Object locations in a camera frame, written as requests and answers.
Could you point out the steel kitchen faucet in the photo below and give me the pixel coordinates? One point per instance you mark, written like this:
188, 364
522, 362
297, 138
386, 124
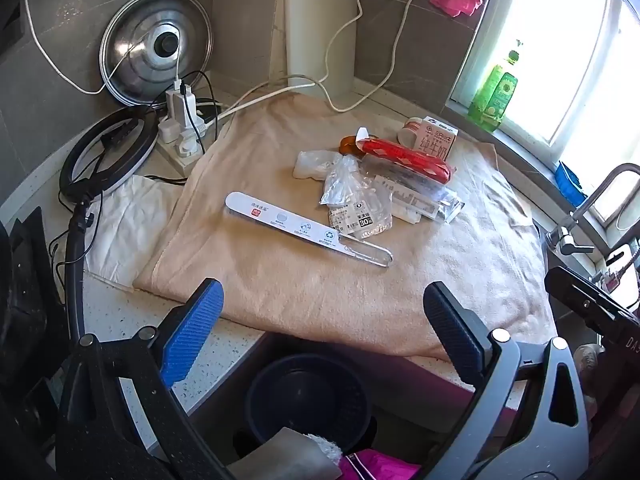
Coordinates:
575, 215

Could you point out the steel pot lid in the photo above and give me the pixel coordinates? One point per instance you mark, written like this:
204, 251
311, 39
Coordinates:
130, 45

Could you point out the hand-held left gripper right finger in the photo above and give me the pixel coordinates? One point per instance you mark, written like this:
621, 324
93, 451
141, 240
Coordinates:
450, 330

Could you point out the green detergent bottle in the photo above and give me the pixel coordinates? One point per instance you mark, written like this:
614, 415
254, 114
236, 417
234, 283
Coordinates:
495, 90

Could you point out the window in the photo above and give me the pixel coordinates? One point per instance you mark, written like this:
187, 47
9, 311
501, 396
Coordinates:
550, 35

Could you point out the white cutting board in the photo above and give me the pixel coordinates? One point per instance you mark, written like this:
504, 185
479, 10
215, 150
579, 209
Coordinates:
320, 25

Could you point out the beige towel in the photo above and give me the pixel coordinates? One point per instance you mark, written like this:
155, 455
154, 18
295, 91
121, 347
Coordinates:
300, 300

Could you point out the white cloth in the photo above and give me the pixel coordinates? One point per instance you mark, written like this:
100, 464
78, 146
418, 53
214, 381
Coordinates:
130, 230

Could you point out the black gas stove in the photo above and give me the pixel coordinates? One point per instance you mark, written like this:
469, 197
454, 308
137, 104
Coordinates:
30, 285

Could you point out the white toothbrush package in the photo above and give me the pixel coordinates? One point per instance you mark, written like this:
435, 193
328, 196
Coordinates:
280, 217

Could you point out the pink fabric item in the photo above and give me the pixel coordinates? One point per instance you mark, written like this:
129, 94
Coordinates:
375, 465

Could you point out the white charger plug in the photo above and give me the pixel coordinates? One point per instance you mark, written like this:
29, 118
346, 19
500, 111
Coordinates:
175, 102

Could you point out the clear plastic bag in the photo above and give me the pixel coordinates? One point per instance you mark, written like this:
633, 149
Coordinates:
340, 185

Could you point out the blue plastic basket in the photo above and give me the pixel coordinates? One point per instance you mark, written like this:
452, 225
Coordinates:
265, 390

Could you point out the white power strip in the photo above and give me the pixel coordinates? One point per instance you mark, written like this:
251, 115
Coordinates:
175, 157

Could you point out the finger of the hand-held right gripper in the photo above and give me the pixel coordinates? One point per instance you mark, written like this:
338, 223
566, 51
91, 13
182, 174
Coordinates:
580, 305
595, 287

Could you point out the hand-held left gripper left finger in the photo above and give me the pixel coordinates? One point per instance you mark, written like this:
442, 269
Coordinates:
195, 325

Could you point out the red snack wrapper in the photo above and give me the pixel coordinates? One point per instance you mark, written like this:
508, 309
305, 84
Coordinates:
405, 157

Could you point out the beige fabric item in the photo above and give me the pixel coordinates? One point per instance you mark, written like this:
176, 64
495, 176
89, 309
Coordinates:
280, 455

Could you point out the blue toothpaste tube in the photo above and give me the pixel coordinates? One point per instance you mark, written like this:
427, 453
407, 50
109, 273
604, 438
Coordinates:
420, 200

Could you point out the white milk carton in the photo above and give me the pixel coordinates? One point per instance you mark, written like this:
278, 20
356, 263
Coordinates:
435, 140

